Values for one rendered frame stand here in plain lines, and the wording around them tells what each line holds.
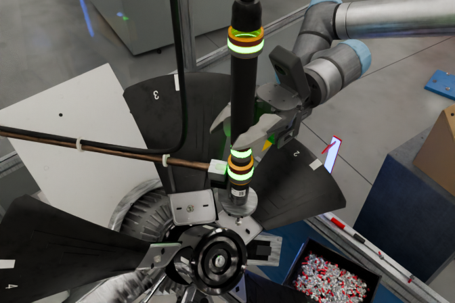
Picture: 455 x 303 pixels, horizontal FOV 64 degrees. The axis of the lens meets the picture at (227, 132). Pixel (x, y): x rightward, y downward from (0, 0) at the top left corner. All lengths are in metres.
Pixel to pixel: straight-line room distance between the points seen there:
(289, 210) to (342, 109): 2.17
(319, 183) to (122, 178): 0.45
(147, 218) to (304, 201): 0.34
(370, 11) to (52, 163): 0.72
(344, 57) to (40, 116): 0.62
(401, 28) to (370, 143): 2.00
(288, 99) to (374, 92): 2.60
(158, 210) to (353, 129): 2.14
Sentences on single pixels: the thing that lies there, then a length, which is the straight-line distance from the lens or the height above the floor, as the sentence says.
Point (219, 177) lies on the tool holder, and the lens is 0.63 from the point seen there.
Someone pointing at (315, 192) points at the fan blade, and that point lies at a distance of 0.85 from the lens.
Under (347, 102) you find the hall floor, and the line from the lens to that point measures 3.00.
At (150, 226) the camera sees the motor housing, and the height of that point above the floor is 1.17.
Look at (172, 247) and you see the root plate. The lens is 0.69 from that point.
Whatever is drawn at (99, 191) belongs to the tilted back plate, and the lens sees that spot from 0.88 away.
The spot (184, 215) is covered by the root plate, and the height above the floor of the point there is 1.24.
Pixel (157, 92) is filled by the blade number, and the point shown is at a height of 1.40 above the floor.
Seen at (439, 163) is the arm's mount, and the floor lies 1.07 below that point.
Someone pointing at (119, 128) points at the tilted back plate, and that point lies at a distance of 0.89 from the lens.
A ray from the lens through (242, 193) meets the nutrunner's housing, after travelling 0.66.
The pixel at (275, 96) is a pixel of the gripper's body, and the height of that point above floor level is 1.48.
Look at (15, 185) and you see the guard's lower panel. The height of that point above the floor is 0.90.
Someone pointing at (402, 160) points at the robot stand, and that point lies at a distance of 1.24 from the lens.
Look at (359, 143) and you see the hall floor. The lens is 2.69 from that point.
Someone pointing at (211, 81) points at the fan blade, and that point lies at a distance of 0.71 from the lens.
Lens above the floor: 1.85
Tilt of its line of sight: 45 degrees down
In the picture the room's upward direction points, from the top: straight up
